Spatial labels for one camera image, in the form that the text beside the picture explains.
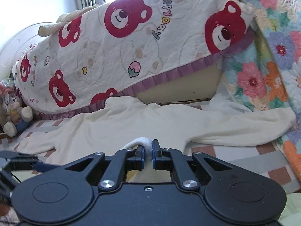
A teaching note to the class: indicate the grey bunny plush toy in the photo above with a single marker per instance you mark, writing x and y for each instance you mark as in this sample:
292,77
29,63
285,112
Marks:
14,113

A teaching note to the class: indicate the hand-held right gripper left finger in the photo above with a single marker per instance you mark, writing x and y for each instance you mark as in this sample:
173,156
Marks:
141,160

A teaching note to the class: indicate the white round fan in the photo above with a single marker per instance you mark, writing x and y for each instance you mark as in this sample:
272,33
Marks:
14,47

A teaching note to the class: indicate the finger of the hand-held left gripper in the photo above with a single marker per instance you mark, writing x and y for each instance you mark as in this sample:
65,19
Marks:
45,167

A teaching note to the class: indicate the light green mat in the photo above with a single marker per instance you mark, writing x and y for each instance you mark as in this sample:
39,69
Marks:
292,207

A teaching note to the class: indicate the floral patchwork quilt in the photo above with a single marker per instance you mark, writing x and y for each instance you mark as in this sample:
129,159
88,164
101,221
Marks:
277,51

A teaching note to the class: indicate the cream cloth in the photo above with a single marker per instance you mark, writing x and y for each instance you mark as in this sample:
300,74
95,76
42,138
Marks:
68,18

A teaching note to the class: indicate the red bear print quilt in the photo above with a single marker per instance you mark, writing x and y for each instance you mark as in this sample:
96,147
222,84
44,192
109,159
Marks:
105,58

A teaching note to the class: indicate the cream fleece garment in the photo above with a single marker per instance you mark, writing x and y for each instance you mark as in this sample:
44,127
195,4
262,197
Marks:
164,122

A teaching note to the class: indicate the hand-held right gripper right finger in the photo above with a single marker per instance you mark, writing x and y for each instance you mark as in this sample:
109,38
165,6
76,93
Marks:
154,160

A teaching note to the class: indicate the checked dog print rug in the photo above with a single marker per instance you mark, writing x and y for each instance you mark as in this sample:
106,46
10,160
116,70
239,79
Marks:
247,167

